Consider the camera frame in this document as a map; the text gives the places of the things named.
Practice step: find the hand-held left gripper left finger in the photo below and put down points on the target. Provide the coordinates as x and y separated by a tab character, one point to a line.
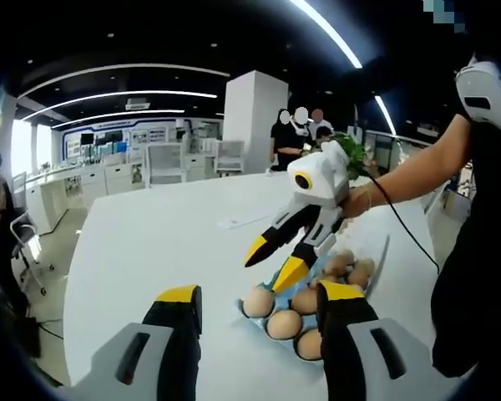
175	334

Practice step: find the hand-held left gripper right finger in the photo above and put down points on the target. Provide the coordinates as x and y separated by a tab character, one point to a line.
342	334

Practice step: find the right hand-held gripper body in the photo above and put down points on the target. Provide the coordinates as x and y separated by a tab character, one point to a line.
325	179

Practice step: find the cluster of brown eggs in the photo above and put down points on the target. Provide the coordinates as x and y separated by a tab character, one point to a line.
284	325

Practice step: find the blue egg tray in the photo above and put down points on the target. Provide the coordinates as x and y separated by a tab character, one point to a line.
290	295

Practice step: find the white foam egg tray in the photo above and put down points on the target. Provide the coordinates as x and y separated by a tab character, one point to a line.
376	250

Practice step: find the person's right hand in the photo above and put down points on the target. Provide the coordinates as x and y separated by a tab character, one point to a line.
357	204

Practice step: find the green potted plant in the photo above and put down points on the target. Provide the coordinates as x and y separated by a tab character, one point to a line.
357	156

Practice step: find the white power socket strip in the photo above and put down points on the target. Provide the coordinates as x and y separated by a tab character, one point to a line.
242	220

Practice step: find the white table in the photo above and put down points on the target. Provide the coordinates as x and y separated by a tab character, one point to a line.
150	250

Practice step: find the short ceiling light strip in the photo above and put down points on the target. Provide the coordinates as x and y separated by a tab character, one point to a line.
386	115

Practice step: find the white square pillar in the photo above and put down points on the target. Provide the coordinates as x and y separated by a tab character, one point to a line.
254	125

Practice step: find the white mesh chair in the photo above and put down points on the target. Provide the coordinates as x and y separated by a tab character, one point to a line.
229	156
165	163

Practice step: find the long ceiling light strip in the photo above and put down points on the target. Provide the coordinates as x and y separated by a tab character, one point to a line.
330	31

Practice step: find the person's dark clothed torso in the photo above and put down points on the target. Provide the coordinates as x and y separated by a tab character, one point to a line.
484	271

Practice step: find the white cabinet row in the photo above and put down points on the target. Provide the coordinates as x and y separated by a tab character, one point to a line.
87	184

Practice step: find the grey office chair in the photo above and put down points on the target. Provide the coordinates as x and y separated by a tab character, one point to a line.
23	234

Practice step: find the white worn device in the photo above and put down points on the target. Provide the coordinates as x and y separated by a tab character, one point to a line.
484	87

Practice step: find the ceiling air conditioner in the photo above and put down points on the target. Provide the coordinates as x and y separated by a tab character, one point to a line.
138	103

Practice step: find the black monitor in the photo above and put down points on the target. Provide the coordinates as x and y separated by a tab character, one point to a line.
87	139

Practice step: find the blue trimmed display wall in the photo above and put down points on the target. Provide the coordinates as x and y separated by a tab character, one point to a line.
150	135

